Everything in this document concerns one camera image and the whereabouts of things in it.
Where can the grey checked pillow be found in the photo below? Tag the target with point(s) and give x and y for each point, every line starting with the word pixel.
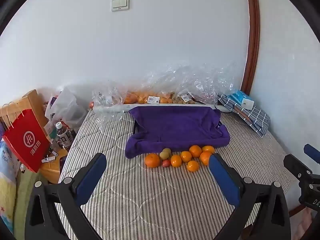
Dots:
pixel 257 120

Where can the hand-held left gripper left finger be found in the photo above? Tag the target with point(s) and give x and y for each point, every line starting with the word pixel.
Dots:
pixel 91 177

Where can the red paper bag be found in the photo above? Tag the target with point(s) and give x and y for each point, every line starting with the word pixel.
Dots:
pixel 26 140

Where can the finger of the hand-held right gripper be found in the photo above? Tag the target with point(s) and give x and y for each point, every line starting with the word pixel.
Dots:
pixel 296 166
pixel 312 153

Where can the white-capped drink bottle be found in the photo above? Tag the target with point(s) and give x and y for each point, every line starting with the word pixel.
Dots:
pixel 62 135

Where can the wooden nightstand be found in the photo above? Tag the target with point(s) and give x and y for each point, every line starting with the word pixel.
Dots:
pixel 53 166

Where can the clear bag of oranges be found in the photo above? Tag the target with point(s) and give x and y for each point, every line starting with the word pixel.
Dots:
pixel 145 97

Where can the light wooden furniture frame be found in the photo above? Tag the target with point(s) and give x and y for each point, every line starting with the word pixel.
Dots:
pixel 32 100

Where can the small green round fruit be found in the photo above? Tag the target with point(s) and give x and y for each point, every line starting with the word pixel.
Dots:
pixel 165 153

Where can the purple towel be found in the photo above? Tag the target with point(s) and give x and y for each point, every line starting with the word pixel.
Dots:
pixel 175 127

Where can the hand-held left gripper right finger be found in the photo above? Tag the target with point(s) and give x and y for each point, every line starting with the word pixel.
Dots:
pixel 223 180

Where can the blue white tissue pack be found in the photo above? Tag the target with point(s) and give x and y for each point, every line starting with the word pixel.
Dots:
pixel 238 96

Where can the translucent plastic bag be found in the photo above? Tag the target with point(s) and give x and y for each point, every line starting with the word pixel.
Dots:
pixel 65 107

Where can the colourful printed blanket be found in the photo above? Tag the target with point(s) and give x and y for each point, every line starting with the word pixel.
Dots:
pixel 8 180

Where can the small red round fruit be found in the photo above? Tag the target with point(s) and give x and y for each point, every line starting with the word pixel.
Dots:
pixel 166 163

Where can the brown wooden door frame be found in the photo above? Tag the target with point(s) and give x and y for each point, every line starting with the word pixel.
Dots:
pixel 252 35

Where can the cluster of oranges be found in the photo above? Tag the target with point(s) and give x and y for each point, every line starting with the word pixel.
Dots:
pixel 195 151

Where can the empty clear plastic bag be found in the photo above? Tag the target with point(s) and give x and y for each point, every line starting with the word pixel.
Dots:
pixel 107 102

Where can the white light switch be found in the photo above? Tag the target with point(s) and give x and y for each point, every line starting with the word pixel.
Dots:
pixel 120 4

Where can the clear bag of brown fruit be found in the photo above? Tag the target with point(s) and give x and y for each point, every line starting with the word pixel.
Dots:
pixel 186 97

